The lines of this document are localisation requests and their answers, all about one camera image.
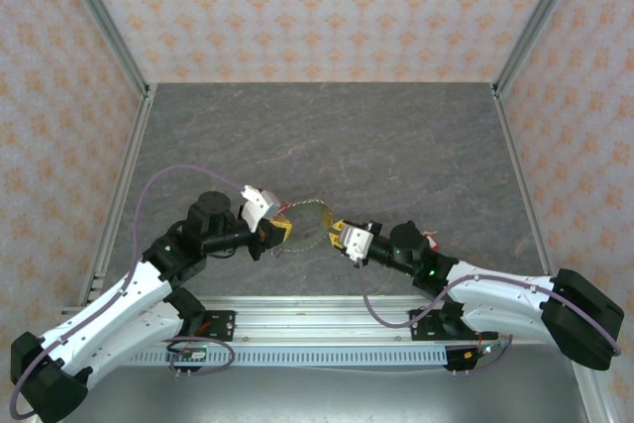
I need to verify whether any aluminium corner post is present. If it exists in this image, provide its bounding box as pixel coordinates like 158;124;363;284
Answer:
492;0;590;96
52;0;153;97

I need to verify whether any aluminium right corner post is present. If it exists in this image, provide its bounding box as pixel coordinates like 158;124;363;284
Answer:
492;0;590;96

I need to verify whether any grey metal base sheet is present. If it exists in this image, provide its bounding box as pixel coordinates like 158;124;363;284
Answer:
73;366;610;423

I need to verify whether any aluminium left side rail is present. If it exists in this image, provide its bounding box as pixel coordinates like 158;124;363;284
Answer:
78;84;158;305

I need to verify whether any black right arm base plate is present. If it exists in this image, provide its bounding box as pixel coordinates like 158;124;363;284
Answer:
408;308;497;344

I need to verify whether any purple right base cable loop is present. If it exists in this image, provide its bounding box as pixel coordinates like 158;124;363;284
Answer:
445;333;516;375

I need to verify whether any aluminium right side rail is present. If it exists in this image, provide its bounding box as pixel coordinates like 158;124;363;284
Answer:
491;84;566;295

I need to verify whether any aluminium front mounting rail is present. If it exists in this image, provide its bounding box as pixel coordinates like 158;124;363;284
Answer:
53;293;546;346

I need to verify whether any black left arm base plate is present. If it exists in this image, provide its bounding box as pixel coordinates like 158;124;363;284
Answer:
182;310;237;344

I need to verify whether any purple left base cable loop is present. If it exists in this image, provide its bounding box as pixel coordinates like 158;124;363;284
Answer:
165;334;237;378

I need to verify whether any aluminium left corner post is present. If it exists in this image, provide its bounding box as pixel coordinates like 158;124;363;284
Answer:
52;0;153;97

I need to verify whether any grey slotted cable duct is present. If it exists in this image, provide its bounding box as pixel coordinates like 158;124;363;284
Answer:
128;347;450;369

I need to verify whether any right base circuit board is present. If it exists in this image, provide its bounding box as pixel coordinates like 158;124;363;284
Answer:
463;341;506;361

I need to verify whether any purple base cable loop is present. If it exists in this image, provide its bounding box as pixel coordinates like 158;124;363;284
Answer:
445;333;516;375
165;334;237;378

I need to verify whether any base circuit board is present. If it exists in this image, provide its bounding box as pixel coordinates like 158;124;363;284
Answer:
167;347;208;364
463;341;506;361

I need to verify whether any left base circuit board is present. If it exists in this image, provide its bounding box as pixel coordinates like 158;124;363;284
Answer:
167;347;208;364

